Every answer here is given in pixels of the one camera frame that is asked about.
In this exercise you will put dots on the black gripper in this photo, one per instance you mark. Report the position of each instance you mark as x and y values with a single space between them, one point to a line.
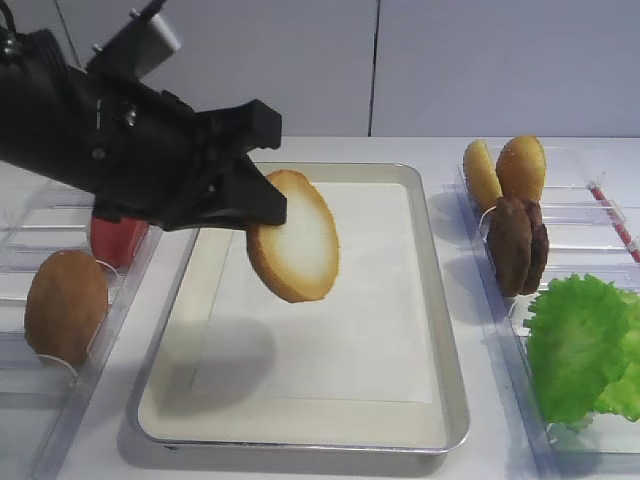
148 155

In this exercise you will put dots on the white-faced bun half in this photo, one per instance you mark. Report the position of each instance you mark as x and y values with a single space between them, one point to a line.
298 261

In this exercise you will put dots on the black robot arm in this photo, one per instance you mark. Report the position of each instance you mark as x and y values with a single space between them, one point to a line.
28 117

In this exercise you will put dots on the right red tomato slice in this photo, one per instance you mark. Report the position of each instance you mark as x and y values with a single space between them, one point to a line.
136 240

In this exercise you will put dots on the red tomato slice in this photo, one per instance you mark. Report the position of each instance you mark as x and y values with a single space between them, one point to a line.
136 240
111 242

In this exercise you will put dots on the left red tomato slice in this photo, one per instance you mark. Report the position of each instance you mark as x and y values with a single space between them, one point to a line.
111 242

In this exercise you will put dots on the front brown meat patty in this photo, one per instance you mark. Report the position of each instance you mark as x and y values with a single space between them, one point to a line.
509 241

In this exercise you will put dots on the brown meat patty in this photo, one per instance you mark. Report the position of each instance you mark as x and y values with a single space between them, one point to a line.
539 248
509 241

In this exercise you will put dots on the rear brown meat patty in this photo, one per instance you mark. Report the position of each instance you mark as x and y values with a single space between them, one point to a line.
539 248

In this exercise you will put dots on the front green lettuce leaf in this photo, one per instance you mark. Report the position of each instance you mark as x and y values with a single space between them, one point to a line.
574 346

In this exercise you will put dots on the green lettuce leaf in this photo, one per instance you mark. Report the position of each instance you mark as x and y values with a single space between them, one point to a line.
622 397
574 346

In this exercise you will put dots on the rear green lettuce leaf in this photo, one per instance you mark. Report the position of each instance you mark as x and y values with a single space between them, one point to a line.
622 397

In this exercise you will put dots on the white paper sheet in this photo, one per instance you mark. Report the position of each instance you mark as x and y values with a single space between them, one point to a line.
366 340

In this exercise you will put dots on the brown bun half left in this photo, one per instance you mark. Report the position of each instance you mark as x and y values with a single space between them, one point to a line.
66 302

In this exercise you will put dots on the left golden bun top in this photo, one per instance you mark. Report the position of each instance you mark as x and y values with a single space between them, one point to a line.
480 175

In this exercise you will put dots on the golden bun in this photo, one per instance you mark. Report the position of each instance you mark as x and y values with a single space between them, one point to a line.
480 175
521 168

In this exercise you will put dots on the metal baking tray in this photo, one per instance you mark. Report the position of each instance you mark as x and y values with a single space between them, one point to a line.
171 411

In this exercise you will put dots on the right golden bun top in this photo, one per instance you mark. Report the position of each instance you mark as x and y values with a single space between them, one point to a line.
521 168

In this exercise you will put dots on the right clear plastic rack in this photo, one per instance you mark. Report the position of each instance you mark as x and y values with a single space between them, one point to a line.
582 241

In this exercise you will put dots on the red stick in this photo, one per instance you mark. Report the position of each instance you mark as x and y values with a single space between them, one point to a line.
618 221

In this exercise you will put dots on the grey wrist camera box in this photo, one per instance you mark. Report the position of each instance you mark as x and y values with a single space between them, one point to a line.
145 42

